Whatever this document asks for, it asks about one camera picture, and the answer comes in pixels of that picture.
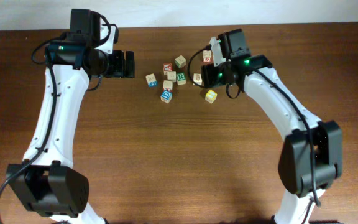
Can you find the wooden block yellow face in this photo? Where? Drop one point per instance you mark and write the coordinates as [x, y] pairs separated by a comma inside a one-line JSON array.
[[211, 96]]

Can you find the wooden block letter E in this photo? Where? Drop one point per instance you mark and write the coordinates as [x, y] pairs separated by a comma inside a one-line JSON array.
[[167, 85]]

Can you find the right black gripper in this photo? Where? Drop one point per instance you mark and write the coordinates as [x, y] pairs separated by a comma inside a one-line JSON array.
[[207, 76]]

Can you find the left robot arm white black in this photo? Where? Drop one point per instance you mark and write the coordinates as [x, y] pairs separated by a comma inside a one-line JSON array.
[[45, 182]]

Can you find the wooden block red side K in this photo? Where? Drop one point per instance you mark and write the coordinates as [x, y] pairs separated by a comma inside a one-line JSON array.
[[207, 56]]

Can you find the wooden block pineapple yellow O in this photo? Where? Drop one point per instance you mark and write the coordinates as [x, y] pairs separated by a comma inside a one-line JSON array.
[[197, 79]]

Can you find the wooden block blue D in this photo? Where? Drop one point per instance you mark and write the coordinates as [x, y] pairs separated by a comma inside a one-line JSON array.
[[166, 96]]

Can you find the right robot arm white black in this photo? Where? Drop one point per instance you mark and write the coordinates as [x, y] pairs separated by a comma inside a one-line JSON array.
[[311, 158]]

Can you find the wooden block blue side Y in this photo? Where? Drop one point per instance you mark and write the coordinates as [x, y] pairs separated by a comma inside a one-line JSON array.
[[151, 80]]

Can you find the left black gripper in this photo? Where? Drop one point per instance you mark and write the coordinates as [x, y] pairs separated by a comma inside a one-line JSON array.
[[119, 71]]

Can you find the wooden block green side I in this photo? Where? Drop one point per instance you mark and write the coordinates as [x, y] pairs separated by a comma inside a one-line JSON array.
[[180, 61]]

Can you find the wooden block red A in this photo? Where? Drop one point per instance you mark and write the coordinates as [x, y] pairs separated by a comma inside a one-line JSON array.
[[167, 67]]

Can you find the wooden block green R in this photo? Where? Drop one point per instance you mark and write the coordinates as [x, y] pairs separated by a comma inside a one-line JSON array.
[[181, 79]]

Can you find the wooden block letter Z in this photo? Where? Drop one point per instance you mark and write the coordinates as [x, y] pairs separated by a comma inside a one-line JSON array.
[[172, 76]]

